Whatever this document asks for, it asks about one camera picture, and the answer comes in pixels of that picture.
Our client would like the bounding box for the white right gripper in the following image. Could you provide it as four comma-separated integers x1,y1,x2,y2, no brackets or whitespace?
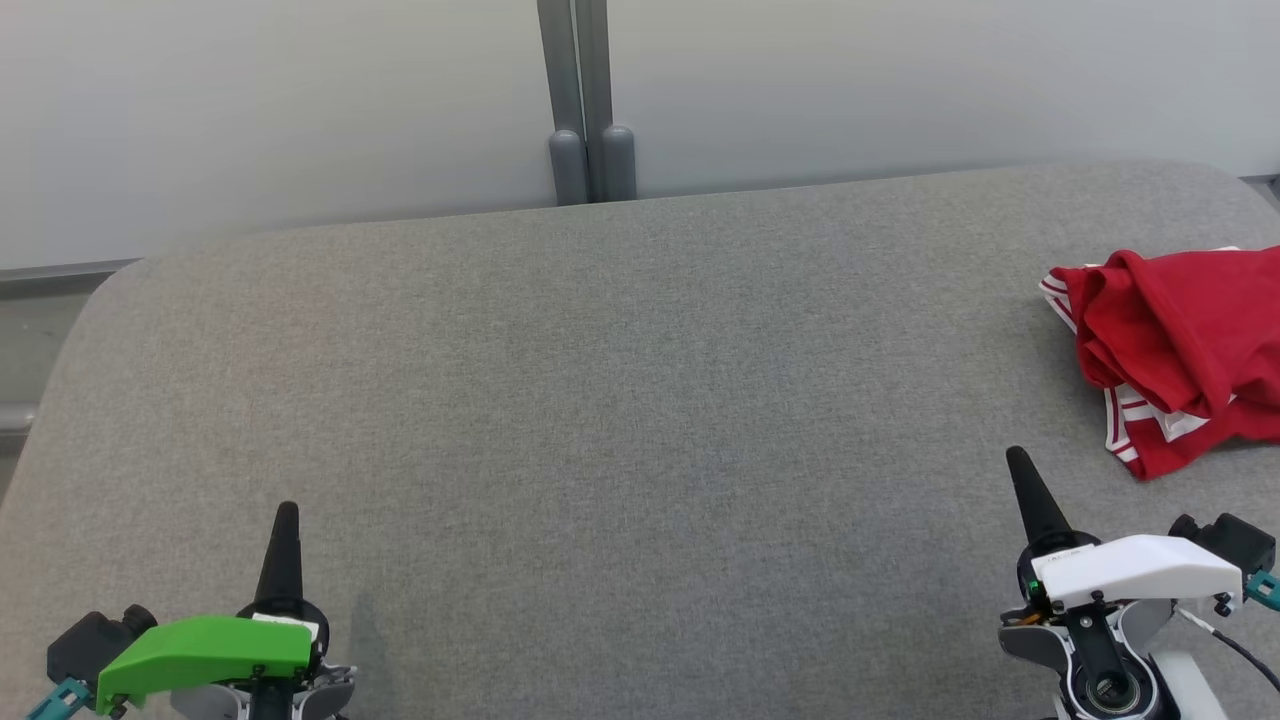
1004,447,1243,612

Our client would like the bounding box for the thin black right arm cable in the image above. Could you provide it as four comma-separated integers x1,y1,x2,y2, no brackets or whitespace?
1178,608,1280,693

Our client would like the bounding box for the red Bulls 23 jersey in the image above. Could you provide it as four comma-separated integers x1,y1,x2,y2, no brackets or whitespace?
1039,246,1280,482

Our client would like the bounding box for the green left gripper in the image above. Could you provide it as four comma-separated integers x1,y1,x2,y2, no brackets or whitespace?
95,502,332,716

